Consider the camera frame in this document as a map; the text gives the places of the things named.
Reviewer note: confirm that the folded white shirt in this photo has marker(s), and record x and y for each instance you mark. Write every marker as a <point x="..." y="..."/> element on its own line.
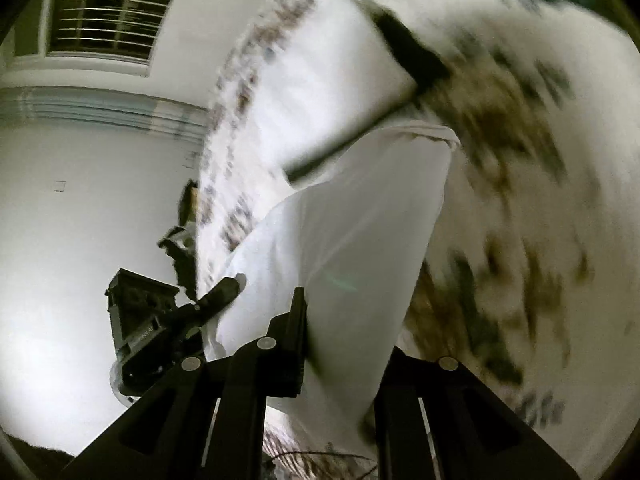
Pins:
<point x="320" y="85"/>

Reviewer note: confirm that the teal striped curtain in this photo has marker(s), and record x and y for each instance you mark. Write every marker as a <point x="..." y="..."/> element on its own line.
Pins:
<point x="100" y="110"/>

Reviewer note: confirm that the bed with floral sheet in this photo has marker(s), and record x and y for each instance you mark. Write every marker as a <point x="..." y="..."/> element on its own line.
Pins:
<point x="500" y="160"/>

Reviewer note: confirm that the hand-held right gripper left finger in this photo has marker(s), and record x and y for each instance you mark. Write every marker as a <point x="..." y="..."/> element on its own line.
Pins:
<point x="287" y="342"/>

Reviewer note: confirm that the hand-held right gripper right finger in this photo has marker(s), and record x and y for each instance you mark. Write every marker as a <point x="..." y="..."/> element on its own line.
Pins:
<point x="400" y="402"/>

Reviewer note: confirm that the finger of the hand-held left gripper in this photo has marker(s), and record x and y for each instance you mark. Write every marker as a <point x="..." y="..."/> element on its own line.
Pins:
<point x="222" y="292"/>

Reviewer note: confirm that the white wall socket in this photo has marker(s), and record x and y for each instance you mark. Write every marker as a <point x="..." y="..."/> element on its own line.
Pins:
<point x="190" y="158"/>
<point x="60" y="186"/>

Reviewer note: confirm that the white t-shirt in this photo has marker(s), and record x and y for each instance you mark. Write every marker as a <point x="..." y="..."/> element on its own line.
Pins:
<point x="350" y="240"/>

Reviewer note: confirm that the barred window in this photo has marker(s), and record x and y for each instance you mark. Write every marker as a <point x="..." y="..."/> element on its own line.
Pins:
<point x="110" y="15"/>

